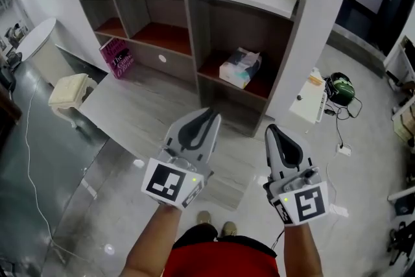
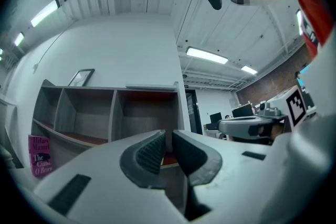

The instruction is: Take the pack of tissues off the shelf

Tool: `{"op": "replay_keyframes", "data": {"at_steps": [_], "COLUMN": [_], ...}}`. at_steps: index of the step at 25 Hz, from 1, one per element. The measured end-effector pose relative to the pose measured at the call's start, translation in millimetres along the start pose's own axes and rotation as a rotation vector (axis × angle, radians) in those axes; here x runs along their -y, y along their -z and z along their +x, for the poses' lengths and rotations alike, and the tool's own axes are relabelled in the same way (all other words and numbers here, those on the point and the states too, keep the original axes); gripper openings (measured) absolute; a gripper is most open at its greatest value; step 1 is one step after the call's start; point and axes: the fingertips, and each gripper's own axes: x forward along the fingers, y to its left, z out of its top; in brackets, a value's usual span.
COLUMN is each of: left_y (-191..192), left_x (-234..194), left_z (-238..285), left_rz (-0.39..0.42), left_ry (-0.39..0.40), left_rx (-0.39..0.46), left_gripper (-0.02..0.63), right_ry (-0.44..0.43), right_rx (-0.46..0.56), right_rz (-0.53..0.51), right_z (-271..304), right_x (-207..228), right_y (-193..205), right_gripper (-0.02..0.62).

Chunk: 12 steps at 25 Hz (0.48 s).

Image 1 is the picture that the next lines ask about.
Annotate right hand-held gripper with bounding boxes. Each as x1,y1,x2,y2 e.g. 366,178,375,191
262,124,330,226

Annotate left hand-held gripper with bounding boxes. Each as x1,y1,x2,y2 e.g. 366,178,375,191
140,108,222,211

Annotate pack of tissues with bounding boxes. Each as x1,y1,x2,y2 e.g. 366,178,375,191
219,47,263,90

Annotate grey wooden shelf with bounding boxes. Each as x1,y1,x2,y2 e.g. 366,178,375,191
75,0,309,138

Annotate person's right forearm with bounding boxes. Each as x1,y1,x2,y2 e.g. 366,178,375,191
283,223,322,277

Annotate person's left forearm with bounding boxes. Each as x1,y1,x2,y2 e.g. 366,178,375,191
118,203,183,277

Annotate small white side table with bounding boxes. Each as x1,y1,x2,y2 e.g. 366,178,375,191
289,67,327,125

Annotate white crumpled paper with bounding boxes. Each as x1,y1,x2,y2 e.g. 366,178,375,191
326,203,350,219

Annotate yellow packet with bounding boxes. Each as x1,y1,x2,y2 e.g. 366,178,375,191
307,70,326,86

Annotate person's left shoe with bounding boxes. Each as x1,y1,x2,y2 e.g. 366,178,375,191
196,210,212,226

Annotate person's shoe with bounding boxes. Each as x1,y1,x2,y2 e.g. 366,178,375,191
196,210,212,226
221,221,238,238

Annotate green helmet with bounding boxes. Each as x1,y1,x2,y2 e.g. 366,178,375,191
325,71,356,105

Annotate person's right shoe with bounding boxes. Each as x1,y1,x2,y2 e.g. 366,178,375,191
221,221,238,238

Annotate person's black shorts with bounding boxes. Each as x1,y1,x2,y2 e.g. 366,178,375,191
174,223,277,259

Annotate purple book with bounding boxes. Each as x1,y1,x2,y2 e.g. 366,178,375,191
99,37,136,80

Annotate person's red shirt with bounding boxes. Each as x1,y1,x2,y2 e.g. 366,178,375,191
164,240,280,277

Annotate cream padded stool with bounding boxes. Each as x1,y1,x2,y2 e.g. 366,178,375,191
48,73,99,131

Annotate white desk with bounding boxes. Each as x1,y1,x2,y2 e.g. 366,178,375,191
383,34,415,147

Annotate white round table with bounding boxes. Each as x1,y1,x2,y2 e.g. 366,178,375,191
15,17,67,86

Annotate black cable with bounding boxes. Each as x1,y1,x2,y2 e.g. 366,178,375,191
324,96,364,149

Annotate white floor cable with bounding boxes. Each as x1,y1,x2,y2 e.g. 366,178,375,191
25,74,82,265

